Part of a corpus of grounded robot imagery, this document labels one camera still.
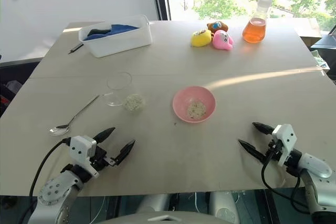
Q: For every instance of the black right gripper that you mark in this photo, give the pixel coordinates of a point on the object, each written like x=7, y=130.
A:
x=273, y=150

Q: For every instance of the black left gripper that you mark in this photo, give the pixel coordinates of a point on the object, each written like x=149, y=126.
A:
x=101, y=159

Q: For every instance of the clear glass cup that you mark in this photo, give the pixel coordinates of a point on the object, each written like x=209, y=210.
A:
x=123, y=94

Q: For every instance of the silver metal spoon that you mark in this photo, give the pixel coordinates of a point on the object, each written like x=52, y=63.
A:
x=68, y=123

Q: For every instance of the pink plastic bowl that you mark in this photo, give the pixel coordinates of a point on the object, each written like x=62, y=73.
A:
x=194, y=104

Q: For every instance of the silver robot torso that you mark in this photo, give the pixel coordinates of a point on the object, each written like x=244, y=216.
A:
x=183, y=208

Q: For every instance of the black pen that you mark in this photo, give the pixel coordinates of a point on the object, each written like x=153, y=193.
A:
x=75, y=48

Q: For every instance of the white plastic storage bin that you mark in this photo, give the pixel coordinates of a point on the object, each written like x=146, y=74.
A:
x=116, y=39

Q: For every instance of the pink plush toy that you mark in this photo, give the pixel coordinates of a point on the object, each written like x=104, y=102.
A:
x=222, y=40

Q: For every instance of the glass flask with orange liquid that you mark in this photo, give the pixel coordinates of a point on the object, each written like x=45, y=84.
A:
x=255, y=28

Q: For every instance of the blue cloth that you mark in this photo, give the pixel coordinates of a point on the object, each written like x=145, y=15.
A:
x=119, y=28

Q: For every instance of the yellow plush toy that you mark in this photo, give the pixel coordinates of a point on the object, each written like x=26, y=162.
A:
x=200, y=37

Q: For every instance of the cardboard box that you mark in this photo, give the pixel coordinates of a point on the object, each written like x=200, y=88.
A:
x=309, y=31

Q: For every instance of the brown plush toy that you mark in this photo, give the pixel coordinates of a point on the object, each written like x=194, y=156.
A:
x=217, y=26

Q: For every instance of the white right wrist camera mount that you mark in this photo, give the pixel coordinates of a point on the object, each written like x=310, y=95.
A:
x=284, y=140

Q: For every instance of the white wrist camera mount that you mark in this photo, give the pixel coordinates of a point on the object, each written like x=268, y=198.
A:
x=284, y=140
x=81, y=151

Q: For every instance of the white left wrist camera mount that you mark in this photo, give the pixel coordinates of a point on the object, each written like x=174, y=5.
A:
x=81, y=151

